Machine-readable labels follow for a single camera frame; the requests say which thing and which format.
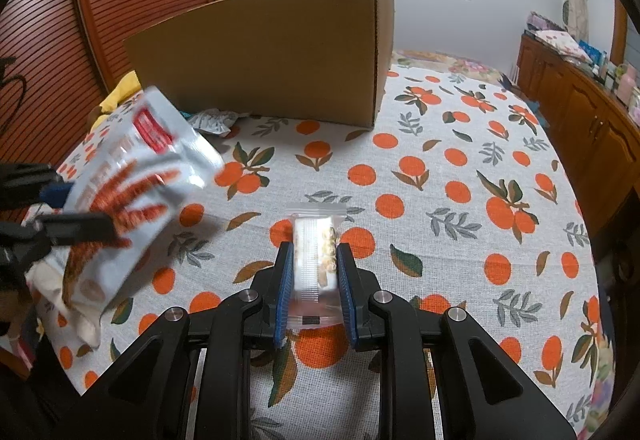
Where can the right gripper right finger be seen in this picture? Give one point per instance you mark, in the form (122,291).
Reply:
(354,301)

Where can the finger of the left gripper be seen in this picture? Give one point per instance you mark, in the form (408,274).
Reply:
(72,229)
(55,194)

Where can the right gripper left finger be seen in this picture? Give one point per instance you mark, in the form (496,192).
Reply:
(284,283)

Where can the small clear nougat packet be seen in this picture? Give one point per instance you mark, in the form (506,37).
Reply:
(315,301)

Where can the white chicken claw packet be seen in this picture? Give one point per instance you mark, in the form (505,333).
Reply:
(143,171)

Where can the orange print tablecloth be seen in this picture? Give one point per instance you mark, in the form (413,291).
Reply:
(455,198)

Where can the yellow plush toy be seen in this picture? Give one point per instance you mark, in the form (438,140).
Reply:
(125,89)

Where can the white blue snack packet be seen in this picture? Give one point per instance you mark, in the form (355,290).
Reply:
(214,122)

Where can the brown cardboard box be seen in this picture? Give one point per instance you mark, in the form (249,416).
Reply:
(325,60)

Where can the floral bed quilt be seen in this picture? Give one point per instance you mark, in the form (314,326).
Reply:
(446,63)

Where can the wooden sideboard cabinet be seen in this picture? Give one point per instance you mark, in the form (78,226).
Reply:
(596,141)

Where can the folded floral cloth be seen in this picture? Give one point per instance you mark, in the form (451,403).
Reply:
(563,43)

